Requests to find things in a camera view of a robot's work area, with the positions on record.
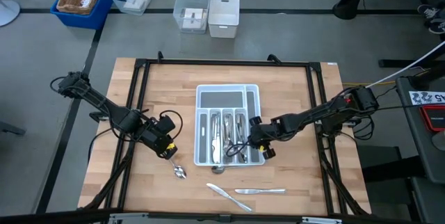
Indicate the white plastic storage bin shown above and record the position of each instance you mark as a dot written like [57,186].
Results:
[223,25]

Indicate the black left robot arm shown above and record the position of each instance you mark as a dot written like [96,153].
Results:
[101,102]

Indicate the person's shoe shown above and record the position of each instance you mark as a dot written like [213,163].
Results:
[431,11]
[438,26]

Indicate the silver metal spoon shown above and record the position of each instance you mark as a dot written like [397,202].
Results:
[179,172]
[240,117]
[238,140]
[241,133]
[244,156]
[239,123]
[218,170]

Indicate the black foot bar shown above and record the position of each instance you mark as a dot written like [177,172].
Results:
[400,63]

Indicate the black desk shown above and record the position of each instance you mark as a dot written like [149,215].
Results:
[413,140]

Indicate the grey round disc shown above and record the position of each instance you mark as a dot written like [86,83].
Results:
[441,141]

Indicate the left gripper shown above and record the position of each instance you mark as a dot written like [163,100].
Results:
[156,135]

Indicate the white plastic cutlery tray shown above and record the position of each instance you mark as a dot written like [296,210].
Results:
[222,98]

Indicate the grey furniture leg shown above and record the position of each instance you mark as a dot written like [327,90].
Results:
[12,128]

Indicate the white crumpled paper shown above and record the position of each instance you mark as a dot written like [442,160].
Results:
[87,0]

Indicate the white printed label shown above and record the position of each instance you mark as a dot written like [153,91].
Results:
[426,97]

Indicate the blue plastic crate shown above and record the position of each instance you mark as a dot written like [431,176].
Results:
[80,22]

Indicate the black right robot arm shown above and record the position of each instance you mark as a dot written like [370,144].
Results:
[313,116]

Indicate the grey round stand base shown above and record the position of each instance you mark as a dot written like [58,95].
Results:
[7,12]

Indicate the silver metal fork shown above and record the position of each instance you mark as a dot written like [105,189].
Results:
[230,119]
[228,145]
[229,135]
[226,140]
[227,130]
[225,116]
[224,123]

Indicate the silver mounting plate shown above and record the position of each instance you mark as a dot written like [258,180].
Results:
[128,218]
[321,220]

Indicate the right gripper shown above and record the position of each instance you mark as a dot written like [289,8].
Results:
[266,131]

